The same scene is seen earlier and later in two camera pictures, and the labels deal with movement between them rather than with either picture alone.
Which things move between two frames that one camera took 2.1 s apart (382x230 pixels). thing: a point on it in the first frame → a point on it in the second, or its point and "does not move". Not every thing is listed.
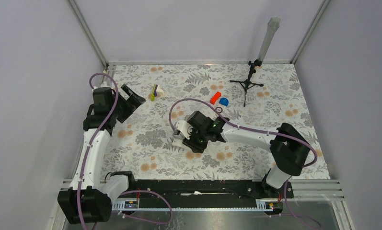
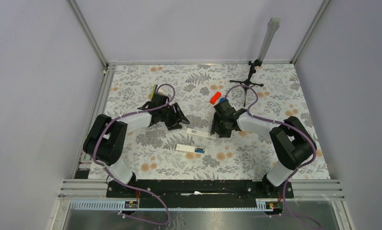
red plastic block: (214, 97) does not move
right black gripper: (195, 147) → (215, 128)
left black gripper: (133, 102) → (174, 123)
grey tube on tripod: (273, 25) does not move
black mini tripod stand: (247, 84) does not move
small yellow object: (152, 97) does not move
